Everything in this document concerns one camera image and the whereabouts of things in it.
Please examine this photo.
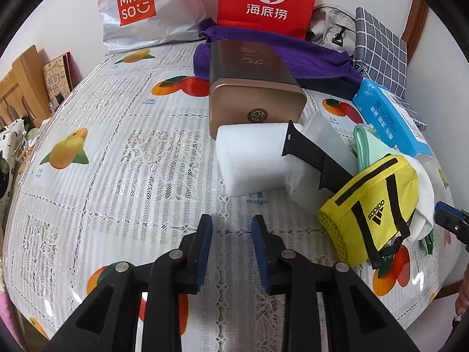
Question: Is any mint green cloth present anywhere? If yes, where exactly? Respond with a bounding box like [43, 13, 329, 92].
[352, 125, 394, 172]

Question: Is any purple towel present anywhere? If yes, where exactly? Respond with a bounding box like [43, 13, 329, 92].
[193, 18, 363, 95]

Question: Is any patterned book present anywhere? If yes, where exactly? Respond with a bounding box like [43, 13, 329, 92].
[42, 52, 76, 113]

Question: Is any grey checked cushion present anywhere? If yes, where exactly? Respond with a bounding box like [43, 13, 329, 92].
[354, 7, 427, 132]

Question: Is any black watch strap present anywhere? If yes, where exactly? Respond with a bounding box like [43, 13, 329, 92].
[281, 119, 356, 193]

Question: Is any beige backpack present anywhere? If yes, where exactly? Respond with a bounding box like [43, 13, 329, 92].
[306, 5, 356, 56]

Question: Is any wooden chair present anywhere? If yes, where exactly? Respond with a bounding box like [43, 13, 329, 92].
[0, 45, 52, 127]

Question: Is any person right hand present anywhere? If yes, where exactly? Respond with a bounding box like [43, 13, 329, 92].
[456, 265, 469, 316]

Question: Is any blue tissue pack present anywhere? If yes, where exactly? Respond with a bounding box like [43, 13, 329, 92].
[353, 79, 432, 157]

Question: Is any white foam sponge block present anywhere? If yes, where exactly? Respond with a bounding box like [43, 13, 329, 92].
[215, 122, 288, 197]

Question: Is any yellow Adidas pouch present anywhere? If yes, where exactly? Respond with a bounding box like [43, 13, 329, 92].
[318, 154, 419, 269]

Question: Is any white Miniso plastic bag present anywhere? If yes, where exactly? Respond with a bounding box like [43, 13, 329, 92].
[98, 0, 207, 53]

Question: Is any brown wooden door frame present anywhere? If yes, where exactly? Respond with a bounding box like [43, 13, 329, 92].
[401, 0, 429, 62]

